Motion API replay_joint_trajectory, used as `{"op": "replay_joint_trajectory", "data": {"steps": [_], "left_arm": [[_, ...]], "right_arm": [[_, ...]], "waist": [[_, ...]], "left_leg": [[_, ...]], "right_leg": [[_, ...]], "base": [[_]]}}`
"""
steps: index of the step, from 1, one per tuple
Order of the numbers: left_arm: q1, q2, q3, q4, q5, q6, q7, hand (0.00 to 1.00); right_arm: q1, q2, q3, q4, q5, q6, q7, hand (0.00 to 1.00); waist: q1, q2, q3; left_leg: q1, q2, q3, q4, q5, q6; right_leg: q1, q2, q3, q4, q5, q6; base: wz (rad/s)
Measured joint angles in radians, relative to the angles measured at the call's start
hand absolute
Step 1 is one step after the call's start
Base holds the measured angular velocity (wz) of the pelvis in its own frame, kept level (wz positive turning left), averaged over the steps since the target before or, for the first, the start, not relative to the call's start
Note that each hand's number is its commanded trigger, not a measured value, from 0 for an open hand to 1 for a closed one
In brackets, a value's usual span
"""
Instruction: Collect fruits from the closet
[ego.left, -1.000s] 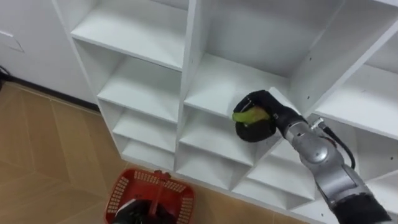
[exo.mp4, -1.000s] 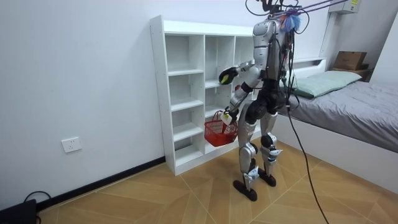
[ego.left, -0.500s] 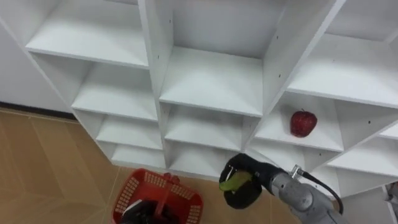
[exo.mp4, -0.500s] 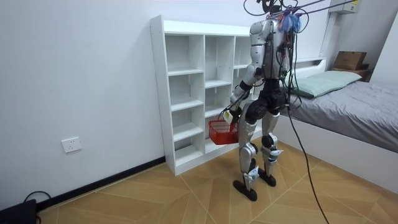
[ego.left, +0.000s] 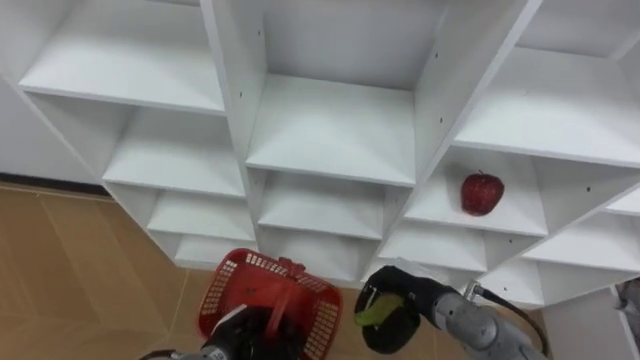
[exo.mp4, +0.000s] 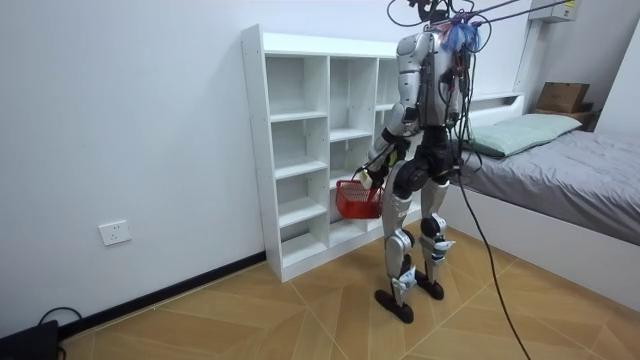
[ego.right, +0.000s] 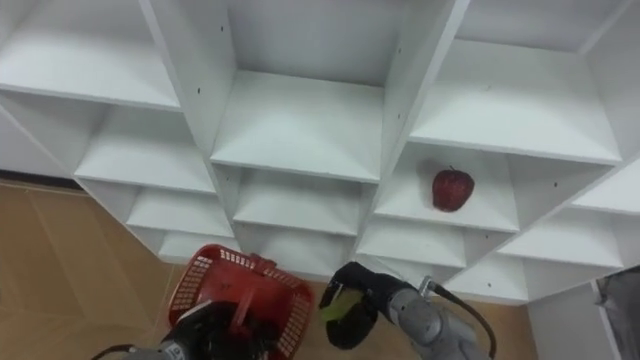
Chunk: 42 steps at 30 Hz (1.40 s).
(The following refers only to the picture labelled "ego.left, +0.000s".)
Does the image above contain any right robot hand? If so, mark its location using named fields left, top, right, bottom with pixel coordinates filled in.
left=360, top=264, right=460, bottom=356

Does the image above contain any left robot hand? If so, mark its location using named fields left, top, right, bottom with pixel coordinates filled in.
left=205, top=305, right=306, bottom=360

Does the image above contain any green soft toy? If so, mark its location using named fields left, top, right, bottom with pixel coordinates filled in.
left=354, top=293, right=406, bottom=329

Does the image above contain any red plastic basket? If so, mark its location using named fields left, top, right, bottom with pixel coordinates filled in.
left=197, top=247, right=344, bottom=360

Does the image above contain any red apple soft toy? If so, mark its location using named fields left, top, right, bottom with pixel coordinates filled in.
left=460, top=170, right=506, bottom=217

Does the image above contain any white shelf unit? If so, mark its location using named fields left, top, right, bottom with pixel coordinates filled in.
left=0, top=0, right=640, bottom=310

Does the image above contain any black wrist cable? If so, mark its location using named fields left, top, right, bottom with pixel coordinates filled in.
left=472, top=282, right=550, bottom=357

